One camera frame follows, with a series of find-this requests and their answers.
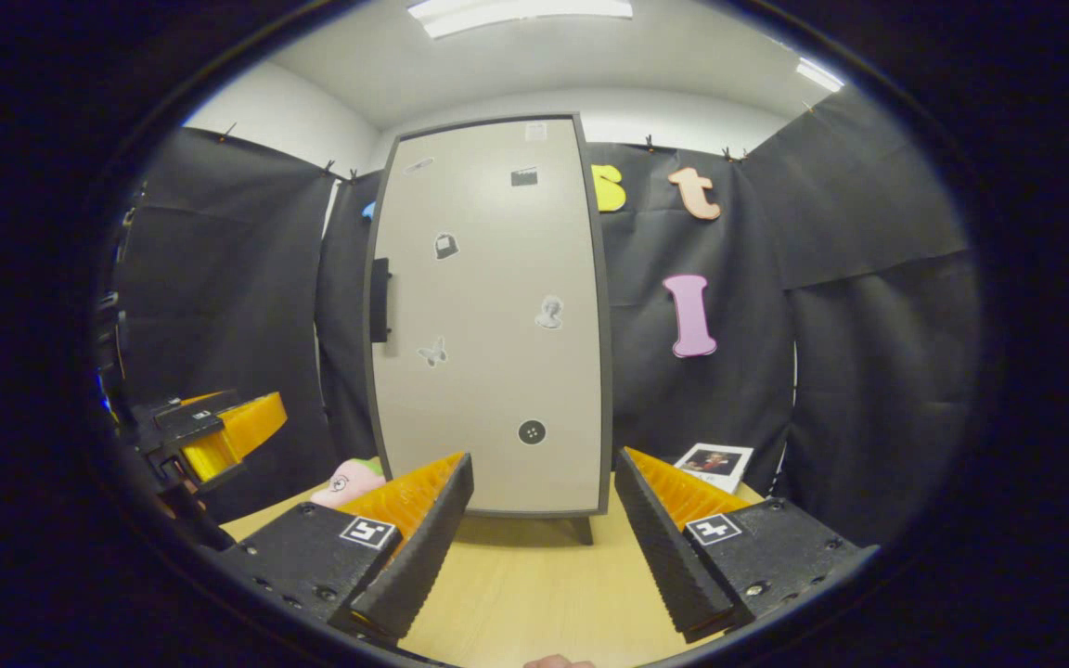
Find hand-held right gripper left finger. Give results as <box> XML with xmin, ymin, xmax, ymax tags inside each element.
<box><xmin>219</xmin><ymin>452</ymin><xmax>475</xmax><ymax>643</ymax></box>

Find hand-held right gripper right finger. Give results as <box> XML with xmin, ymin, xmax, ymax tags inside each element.
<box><xmin>613</xmin><ymin>447</ymin><xmax>860</xmax><ymax>644</ymax></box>

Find light grey cabinet door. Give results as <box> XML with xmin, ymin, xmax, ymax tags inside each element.
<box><xmin>366</xmin><ymin>116</ymin><xmax>608</xmax><ymax>516</ymax></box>

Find pink plush toy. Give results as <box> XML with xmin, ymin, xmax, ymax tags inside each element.
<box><xmin>310</xmin><ymin>457</ymin><xmax>387</xmax><ymax>508</ymax></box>

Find white book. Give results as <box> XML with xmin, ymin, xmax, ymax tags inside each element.
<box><xmin>674</xmin><ymin>443</ymin><xmax>754</xmax><ymax>495</ymax></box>

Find black backdrop cloth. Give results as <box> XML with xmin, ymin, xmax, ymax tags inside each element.
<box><xmin>112</xmin><ymin>88</ymin><xmax>985</xmax><ymax>548</ymax></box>

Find small ceiling light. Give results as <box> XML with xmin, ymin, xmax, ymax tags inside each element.
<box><xmin>796</xmin><ymin>58</ymin><xmax>844</xmax><ymax>92</ymax></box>

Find long ceiling light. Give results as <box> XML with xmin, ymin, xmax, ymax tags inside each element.
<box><xmin>407</xmin><ymin>0</ymin><xmax>633</xmax><ymax>38</ymax></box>

